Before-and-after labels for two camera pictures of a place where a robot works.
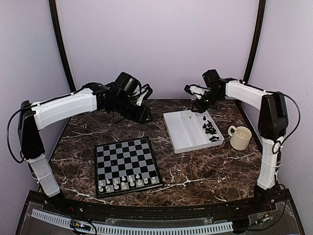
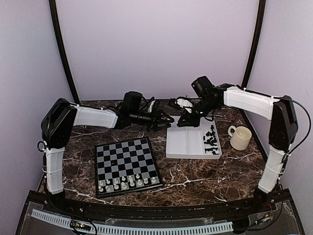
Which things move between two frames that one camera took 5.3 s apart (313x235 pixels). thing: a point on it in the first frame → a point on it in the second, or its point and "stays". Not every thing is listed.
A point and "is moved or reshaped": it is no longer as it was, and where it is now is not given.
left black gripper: (142, 116) → (156, 119)
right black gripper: (201, 108) → (192, 122)
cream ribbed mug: (240, 139) stays
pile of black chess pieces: (210, 129) → (211, 140)
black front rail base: (273, 213) stays
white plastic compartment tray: (190, 131) is moved or reshaped
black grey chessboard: (125, 166) stays
